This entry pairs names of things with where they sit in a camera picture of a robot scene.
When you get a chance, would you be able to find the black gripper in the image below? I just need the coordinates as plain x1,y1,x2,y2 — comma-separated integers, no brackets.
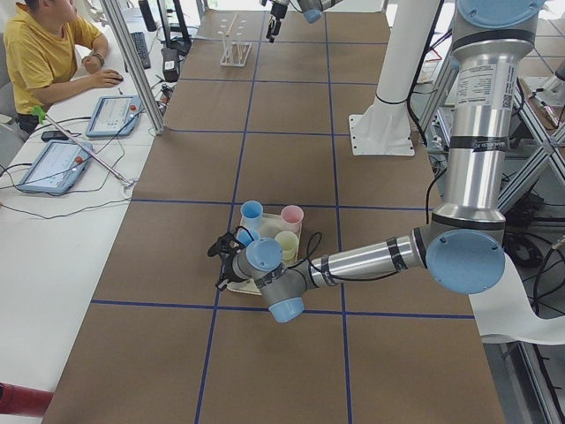
266,0,290,42
215,242,247,291

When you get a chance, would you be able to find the light blue plastic cup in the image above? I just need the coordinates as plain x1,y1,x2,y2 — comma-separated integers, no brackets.
240,200,264,230

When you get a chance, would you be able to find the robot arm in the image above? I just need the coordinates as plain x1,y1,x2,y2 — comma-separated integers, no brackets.
208,1,543,323
266,0,341,43

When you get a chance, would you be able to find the pale green plastic cup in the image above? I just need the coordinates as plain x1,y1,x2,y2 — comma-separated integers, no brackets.
275,231,299,262

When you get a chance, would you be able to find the pink plastic cup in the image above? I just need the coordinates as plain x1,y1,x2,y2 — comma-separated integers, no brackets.
281,205,305,233

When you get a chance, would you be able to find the white plastic tray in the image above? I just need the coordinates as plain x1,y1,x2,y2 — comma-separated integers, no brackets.
225,212,305,296

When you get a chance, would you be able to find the brown paper table mat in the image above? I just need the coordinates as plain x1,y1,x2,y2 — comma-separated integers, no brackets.
44,11,504,423

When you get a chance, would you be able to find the black power supply box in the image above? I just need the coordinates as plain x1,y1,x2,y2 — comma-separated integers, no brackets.
161,48,180,82

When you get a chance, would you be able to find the metal rod with stand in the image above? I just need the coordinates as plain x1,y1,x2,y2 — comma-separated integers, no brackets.
32,106,137,188

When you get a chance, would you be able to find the black keyboard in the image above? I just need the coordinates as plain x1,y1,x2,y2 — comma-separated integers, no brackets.
130,32,151,69

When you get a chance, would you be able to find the blue teach pendant far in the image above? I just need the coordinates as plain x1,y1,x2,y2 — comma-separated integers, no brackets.
86,95,142,138

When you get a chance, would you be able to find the blue teach pendant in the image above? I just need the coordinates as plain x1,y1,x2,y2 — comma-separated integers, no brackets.
86,95,142,138
16,140,91,195

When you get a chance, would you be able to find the blue teach pendant near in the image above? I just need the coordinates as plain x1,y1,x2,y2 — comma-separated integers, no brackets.
16,140,91,195

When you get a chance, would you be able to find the person in yellow shirt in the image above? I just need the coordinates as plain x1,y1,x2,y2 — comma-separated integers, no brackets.
4,1,123,136

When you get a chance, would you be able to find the red thermos bottle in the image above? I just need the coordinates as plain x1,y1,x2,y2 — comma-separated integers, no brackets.
0,382,54,418

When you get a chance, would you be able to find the white wire cup rack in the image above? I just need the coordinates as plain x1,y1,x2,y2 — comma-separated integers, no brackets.
217,13,252,68

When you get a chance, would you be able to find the braided black camera cable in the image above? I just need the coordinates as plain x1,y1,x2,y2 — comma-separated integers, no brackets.
304,230,324,270

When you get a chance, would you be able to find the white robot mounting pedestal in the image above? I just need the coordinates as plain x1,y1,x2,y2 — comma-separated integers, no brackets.
349,0,442,156

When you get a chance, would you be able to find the aluminium frame post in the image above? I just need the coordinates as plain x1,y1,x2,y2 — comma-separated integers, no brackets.
101,0,165,135

